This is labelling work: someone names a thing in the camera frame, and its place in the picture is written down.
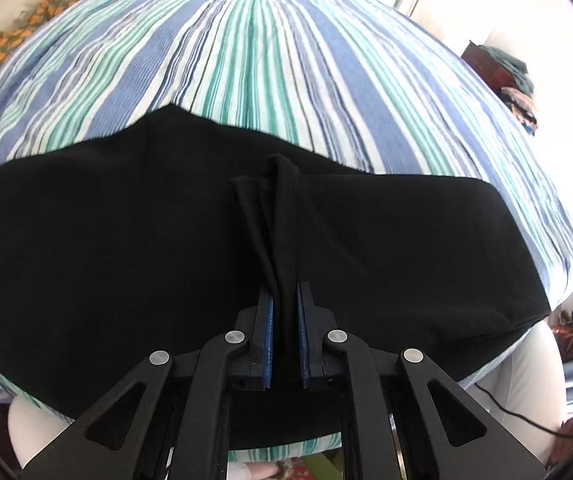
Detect bed with striped sheet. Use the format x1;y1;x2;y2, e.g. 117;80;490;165
0;0;573;461

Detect black pants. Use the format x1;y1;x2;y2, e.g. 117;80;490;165
0;104;552;451

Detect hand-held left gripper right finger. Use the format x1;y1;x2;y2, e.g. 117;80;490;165
297;282;548;480

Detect dark wooden nightstand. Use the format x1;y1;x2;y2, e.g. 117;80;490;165
461;40;512;93

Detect person's left leg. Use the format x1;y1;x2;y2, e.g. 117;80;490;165
6;395;74;471

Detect orange floral blanket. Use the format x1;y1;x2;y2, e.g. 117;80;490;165
0;0;140;131

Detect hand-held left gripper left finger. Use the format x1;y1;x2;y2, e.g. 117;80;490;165
19;287;275;480

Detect reddish patterned bag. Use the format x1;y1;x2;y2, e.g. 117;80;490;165
549;310;573;361

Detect pile of colourful clothes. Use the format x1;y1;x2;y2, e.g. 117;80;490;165
500;86;539;136

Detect grey-blue clothes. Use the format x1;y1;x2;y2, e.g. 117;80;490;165
481;45;534;93

